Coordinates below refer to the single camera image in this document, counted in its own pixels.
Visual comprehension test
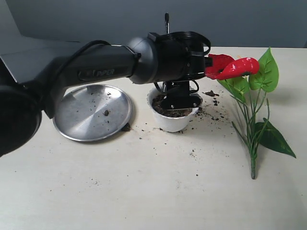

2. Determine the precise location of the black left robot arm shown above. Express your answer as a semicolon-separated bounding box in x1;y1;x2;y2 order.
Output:
0;31;212;156

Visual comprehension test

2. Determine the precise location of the white flower pot with soil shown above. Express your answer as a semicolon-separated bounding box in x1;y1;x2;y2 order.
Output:
147;88;199;133

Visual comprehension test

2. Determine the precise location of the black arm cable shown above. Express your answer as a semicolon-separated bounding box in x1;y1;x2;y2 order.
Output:
55;39;113;80

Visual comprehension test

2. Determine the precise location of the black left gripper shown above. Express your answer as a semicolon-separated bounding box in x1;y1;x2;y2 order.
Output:
160;53;214;111

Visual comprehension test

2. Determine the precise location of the round steel plate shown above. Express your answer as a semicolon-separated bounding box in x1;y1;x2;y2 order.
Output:
53;84;132;142

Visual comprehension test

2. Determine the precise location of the artificial red flower plant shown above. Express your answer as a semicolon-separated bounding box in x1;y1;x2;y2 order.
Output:
205;48;296;180

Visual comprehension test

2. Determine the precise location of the steel spoon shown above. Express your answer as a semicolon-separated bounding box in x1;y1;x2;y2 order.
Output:
165;12;169;34

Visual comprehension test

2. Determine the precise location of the soil clump by plate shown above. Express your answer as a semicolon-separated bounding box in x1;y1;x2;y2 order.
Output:
121;123;131;132

